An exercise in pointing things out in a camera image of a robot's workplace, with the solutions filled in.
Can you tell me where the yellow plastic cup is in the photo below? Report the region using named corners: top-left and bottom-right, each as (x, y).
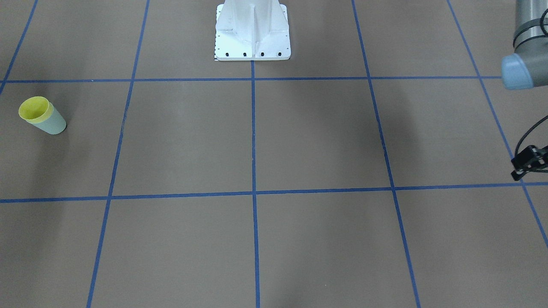
top-left (18, 96), bottom-right (54, 124)

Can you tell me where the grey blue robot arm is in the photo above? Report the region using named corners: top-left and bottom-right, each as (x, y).
top-left (501, 0), bottom-right (548, 90)

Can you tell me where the green plastic cup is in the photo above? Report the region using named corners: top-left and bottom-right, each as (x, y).
top-left (27, 103), bottom-right (67, 135)

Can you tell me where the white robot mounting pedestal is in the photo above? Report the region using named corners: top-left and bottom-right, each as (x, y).
top-left (214, 0), bottom-right (292, 61)

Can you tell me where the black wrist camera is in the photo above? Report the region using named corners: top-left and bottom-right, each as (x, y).
top-left (511, 145), bottom-right (548, 181)

